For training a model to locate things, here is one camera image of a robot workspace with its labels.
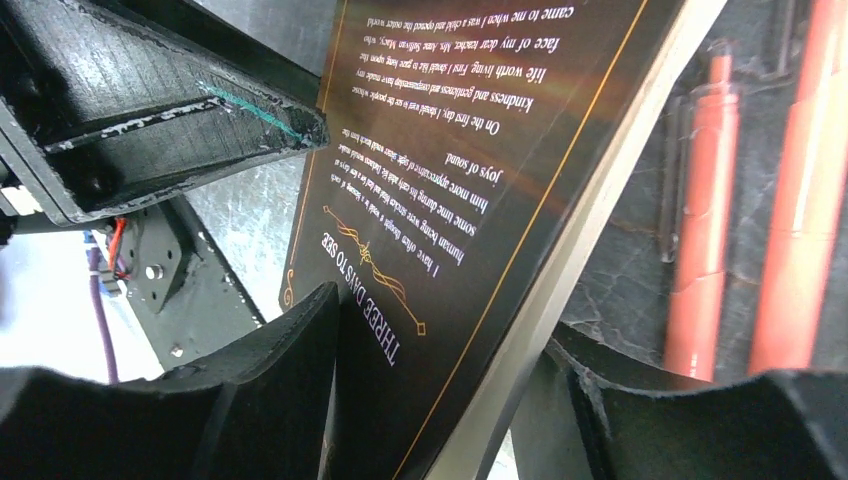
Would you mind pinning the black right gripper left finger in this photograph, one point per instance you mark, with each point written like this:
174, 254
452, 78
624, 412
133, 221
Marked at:
255, 409

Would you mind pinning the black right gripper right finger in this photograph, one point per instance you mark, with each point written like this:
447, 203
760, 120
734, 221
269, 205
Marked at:
592, 412

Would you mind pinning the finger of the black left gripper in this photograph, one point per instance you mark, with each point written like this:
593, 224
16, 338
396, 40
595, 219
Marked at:
108, 107

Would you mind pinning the black Three Days book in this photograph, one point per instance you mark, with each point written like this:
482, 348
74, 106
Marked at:
462, 136

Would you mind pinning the orange pen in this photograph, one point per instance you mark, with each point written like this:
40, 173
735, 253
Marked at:
808, 200
696, 298

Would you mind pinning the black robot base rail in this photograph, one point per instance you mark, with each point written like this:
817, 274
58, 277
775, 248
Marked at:
185, 295

